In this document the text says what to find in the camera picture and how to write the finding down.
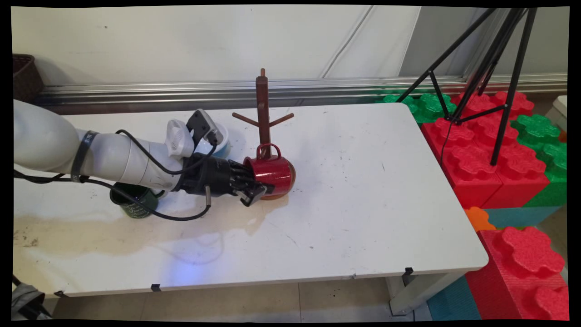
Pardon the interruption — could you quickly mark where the large red foam block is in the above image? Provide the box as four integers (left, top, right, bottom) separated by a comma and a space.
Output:
421, 91, 551, 210

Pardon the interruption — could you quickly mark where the blue and white bowl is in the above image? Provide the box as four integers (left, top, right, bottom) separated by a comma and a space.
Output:
195, 122, 231, 159

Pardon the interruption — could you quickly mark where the white box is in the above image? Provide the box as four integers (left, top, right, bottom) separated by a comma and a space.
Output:
545, 95, 568, 133

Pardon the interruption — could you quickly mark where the brown wooden mug tree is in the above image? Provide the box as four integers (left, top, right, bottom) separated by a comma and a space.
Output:
232, 68, 297, 201

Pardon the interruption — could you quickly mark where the aluminium wall rail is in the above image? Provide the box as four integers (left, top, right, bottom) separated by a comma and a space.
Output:
35, 74, 568, 114

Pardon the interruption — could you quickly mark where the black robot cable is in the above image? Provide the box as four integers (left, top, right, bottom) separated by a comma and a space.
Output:
13, 129, 218, 222

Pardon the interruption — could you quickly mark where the black tripod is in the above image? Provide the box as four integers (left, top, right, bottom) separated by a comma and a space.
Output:
396, 7, 539, 167

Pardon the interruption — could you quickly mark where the orange foam block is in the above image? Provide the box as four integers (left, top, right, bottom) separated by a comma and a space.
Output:
464, 207, 497, 233

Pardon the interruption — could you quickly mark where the dark green printed mug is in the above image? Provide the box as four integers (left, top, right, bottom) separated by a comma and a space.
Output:
109, 182, 167, 219

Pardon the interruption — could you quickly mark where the green foam block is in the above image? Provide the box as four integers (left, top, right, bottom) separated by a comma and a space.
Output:
512, 114, 568, 208
376, 89, 457, 124

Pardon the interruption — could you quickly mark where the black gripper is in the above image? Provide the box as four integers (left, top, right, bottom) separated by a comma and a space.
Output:
175, 154, 276, 208

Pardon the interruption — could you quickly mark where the white wall conduit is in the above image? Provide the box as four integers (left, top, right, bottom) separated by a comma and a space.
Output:
319, 5, 378, 80

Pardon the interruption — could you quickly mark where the white table leg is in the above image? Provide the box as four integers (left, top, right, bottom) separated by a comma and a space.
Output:
386, 270, 468, 317

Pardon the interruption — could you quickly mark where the dark brown wicker basket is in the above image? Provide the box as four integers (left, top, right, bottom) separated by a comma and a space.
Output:
12, 54, 45, 103

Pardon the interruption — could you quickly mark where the red enamel mug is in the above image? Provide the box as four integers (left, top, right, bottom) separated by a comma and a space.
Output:
243, 143, 296, 199

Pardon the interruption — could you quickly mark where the grey fabric bag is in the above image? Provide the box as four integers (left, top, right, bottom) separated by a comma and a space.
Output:
11, 275, 53, 321

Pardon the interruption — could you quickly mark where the white vented wrist mount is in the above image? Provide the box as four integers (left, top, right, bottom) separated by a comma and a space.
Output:
164, 119, 197, 159

